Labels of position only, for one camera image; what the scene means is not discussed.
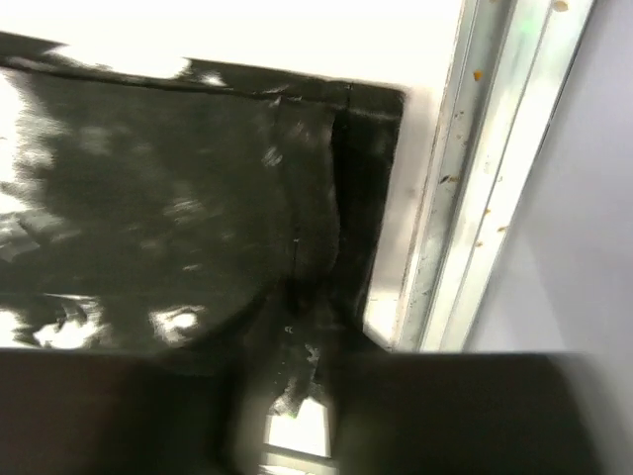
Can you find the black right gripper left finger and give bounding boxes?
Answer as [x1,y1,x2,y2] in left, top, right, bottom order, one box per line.
[0,291,298,475]

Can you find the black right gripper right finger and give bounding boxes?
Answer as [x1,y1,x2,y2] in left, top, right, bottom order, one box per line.
[314,318,632,474]

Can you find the black white tie-dye trousers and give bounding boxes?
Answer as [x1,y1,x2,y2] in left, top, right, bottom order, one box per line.
[1,33,405,416]

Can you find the aluminium table frame rails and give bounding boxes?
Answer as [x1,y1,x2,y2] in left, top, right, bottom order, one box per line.
[261,1,592,474]

